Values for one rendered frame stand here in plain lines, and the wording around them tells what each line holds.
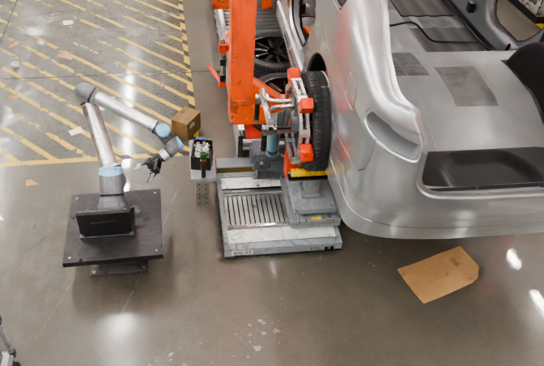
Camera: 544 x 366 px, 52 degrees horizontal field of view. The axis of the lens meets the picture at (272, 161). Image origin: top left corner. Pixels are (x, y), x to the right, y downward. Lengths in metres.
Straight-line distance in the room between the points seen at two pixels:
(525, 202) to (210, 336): 1.95
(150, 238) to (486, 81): 2.50
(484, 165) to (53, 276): 2.84
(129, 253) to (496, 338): 2.36
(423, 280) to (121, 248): 2.02
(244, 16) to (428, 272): 2.14
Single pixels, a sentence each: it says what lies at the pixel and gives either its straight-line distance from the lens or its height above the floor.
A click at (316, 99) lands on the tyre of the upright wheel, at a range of 3.41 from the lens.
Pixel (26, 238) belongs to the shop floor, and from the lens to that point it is 4.26.
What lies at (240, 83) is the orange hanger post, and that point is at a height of 0.88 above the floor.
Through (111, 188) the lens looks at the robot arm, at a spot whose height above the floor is 0.58.
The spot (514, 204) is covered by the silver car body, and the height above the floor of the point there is 1.13.
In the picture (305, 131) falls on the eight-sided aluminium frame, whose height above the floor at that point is 0.97.
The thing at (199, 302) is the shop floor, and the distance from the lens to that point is 3.71.
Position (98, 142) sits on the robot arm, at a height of 0.67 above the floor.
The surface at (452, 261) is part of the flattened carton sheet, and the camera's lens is 4.21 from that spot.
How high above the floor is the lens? 3.02
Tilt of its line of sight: 40 degrees down
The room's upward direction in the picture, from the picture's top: 5 degrees clockwise
